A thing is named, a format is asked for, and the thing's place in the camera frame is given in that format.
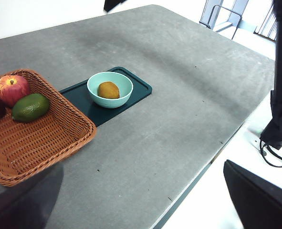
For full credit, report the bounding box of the white ribbed radiator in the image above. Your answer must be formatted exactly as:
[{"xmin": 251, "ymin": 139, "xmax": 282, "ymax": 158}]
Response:
[{"xmin": 253, "ymin": 6, "xmax": 278, "ymax": 42}]

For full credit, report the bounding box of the black angular object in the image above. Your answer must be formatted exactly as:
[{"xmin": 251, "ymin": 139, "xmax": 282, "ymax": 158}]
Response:
[{"xmin": 103, "ymin": 0, "xmax": 125, "ymax": 12}]

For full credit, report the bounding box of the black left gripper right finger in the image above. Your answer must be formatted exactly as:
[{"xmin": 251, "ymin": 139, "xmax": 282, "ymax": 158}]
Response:
[{"xmin": 223, "ymin": 159, "xmax": 282, "ymax": 229}]

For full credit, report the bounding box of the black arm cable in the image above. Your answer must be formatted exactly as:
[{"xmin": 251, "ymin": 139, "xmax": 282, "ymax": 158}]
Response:
[{"xmin": 259, "ymin": 138, "xmax": 282, "ymax": 168}]

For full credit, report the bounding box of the teal ceramic bowl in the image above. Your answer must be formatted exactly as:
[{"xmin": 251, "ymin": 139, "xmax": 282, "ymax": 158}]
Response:
[{"xmin": 87, "ymin": 71, "xmax": 134, "ymax": 109}]

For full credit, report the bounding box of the green avocado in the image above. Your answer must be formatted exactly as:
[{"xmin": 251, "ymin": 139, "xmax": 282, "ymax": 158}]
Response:
[{"xmin": 11, "ymin": 93, "xmax": 51, "ymax": 123}]

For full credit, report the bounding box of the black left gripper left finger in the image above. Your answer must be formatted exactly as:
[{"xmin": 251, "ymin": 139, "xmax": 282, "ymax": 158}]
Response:
[{"xmin": 0, "ymin": 164, "xmax": 64, "ymax": 229}]

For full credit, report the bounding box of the brown wicker basket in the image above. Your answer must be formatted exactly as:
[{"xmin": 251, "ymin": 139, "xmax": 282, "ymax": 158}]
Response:
[{"xmin": 0, "ymin": 68, "xmax": 97, "ymax": 187}]

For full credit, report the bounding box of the red apple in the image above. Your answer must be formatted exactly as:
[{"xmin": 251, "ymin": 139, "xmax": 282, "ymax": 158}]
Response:
[{"xmin": 0, "ymin": 75, "xmax": 32, "ymax": 108}]

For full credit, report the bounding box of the grey metal frame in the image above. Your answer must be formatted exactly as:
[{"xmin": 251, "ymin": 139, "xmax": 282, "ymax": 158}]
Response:
[{"xmin": 198, "ymin": 0, "xmax": 243, "ymax": 40}]

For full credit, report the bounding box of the dark rectangular tray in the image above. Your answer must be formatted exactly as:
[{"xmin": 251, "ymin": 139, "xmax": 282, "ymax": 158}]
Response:
[{"xmin": 59, "ymin": 66, "xmax": 153, "ymax": 128}]

